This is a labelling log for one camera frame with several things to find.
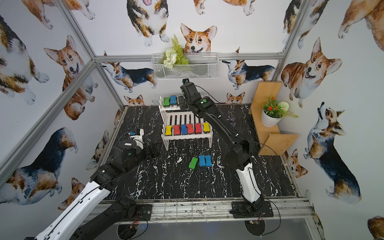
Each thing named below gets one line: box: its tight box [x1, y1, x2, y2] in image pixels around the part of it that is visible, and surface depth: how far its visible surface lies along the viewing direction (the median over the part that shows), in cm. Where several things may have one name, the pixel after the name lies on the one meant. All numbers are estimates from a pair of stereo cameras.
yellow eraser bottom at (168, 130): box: [165, 125, 173, 136], surface depth 91 cm
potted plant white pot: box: [261, 95, 299, 128], surface depth 92 cm
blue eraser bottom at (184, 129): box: [180, 124, 188, 135], surface depth 92 cm
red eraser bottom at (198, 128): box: [195, 123, 203, 135], surface depth 92 cm
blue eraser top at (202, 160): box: [198, 155, 206, 167], surface depth 92 cm
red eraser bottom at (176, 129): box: [173, 124, 181, 135], surface depth 92 cm
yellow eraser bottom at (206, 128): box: [203, 122, 211, 134], surface depth 92 cm
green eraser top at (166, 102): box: [163, 96, 171, 108], surface depth 85 cm
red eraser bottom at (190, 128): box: [187, 123, 195, 134], surface depth 92 cm
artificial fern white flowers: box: [160, 34, 189, 70], surface depth 82 cm
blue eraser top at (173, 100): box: [170, 95, 177, 105], surface depth 86 cm
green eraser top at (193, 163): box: [188, 157, 199, 170], surface depth 92 cm
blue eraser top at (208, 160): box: [205, 155, 213, 167], surface depth 92 cm
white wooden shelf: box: [158, 95, 213, 151], surface depth 91 cm
